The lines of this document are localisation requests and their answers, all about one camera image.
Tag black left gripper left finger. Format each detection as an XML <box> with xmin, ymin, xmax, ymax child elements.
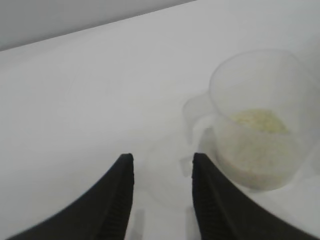
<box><xmin>7</xmin><ymin>152</ymin><xmax>136</xmax><ymax>240</ymax></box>

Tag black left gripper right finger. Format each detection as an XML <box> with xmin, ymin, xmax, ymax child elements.
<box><xmin>190</xmin><ymin>152</ymin><xmax>319</xmax><ymax>240</ymax></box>

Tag white rice grains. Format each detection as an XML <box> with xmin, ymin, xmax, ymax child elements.
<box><xmin>216</xmin><ymin>107</ymin><xmax>302</xmax><ymax>191</ymax></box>

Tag clear plastic measuring cup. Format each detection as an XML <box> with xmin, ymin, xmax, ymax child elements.
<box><xmin>180</xmin><ymin>48</ymin><xmax>318</xmax><ymax>193</ymax></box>

